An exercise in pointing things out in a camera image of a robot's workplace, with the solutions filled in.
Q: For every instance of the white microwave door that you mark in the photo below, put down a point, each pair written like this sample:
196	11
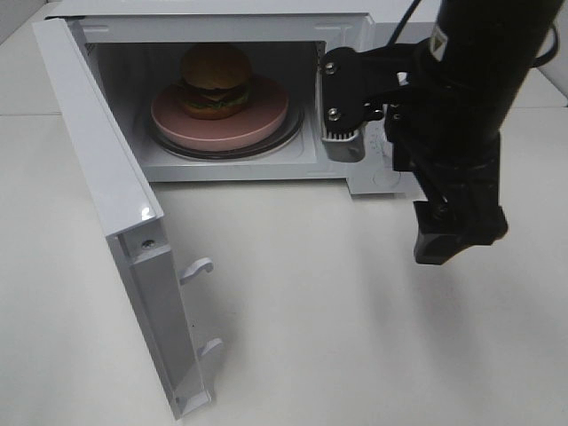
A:
131	220

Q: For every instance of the round microwave door button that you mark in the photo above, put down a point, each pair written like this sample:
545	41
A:
387	178

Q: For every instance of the white microwave oven body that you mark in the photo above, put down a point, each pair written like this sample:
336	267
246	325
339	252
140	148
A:
134	48

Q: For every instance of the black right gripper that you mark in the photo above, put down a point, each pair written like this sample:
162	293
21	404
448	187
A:
443	130

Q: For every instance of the burger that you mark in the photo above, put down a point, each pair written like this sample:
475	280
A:
215	81

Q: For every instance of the pink plate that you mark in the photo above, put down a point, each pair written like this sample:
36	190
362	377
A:
265	113

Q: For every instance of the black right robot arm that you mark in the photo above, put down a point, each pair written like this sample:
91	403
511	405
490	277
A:
494	41

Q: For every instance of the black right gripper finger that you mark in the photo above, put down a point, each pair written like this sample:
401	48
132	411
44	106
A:
439	240

